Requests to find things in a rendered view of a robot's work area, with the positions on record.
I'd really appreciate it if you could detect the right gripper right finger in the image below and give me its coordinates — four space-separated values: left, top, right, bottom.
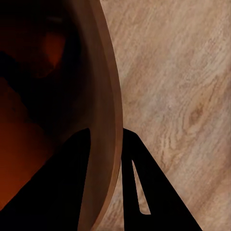
121 128 202 231

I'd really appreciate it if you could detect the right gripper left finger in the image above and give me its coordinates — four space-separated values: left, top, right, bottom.
0 128 91 231

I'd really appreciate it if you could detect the trash can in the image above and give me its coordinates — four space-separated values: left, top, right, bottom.
0 0 123 231

